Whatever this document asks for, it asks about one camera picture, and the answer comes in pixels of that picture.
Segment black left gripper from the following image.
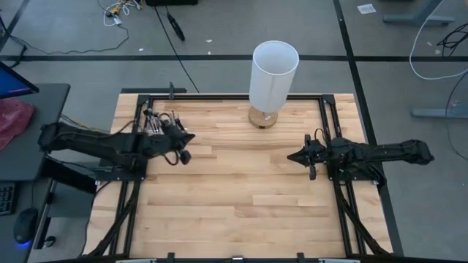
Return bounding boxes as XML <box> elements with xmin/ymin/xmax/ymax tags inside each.
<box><xmin>145</xmin><ymin>122</ymin><xmax>196</xmax><ymax>167</ymax></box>

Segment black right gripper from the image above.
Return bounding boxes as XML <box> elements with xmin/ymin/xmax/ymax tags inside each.
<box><xmin>287</xmin><ymin>134</ymin><xmax>332</xmax><ymax>182</ymax></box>

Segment clear acrylic organizer box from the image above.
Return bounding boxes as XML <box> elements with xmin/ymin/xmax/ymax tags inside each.
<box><xmin>144</xmin><ymin>109</ymin><xmax>192</xmax><ymax>139</ymax></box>

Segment white shade wooden base lamp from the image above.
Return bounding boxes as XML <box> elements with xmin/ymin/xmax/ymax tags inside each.
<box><xmin>247</xmin><ymin>39</ymin><xmax>301</xmax><ymax>130</ymax></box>

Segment black handheld tool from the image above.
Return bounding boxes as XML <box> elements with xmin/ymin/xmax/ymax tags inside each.
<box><xmin>166</xmin><ymin>12</ymin><xmax>186</xmax><ymax>42</ymax></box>

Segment black box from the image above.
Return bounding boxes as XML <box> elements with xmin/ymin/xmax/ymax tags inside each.
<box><xmin>145</xmin><ymin>0</ymin><xmax>200</xmax><ymax>7</ymax></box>

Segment grey desk foot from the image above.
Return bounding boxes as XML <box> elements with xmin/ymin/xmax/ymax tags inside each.
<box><xmin>382</xmin><ymin>0</ymin><xmax>456</xmax><ymax>26</ymax></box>
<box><xmin>411</xmin><ymin>107</ymin><xmax>468</xmax><ymax>120</ymax></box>

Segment black desk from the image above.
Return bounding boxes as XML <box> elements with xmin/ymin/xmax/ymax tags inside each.
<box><xmin>0</xmin><ymin>83</ymin><xmax>71</xmax><ymax>263</ymax></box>

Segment red cloth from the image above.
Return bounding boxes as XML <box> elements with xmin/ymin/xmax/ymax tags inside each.
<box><xmin>0</xmin><ymin>97</ymin><xmax>37</xmax><ymax>151</ymax></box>

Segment black computer mouse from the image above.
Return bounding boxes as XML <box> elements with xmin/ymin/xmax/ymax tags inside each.
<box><xmin>13</xmin><ymin>207</ymin><xmax>39</xmax><ymax>245</ymax></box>

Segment black computer monitor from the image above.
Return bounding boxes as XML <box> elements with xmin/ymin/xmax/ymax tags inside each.
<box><xmin>0</xmin><ymin>60</ymin><xmax>40</xmax><ymax>100</ymax></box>

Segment black keyboard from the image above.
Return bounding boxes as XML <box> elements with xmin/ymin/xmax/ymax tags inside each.
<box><xmin>0</xmin><ymin>182</ymin><xmax>18</xmax><ymax>216</ymax></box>

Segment black aluminium rig frame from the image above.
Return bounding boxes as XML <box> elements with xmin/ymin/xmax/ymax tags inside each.
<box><xmin>86</xmin><ymin>93</ymin><xmax>394</xmax><ymax>263</ymax></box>

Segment yellow cable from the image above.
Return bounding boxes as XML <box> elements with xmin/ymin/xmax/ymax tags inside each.
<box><xmin>60</xmin><ymin>113</ymin><xmax>110</xmax><ymax>139</ymax></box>

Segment white cable bundle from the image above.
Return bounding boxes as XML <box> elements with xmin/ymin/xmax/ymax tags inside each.
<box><xmin>97</xmin><ymin>0</ymin><xmax>144</xmax><ymax>28</ymax></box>

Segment white floor cable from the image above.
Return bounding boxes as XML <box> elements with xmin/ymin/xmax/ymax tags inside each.
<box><xmin>408</xmin><ymin>0</ymin><xmax>468</xmax><ymax>81</ymax></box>

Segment black floor cable bundle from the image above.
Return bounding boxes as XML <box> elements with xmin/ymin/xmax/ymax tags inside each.
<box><xmin>437</xmin><ymin>23</ymin><xmax>468</xmax><ymax>56</ymax></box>

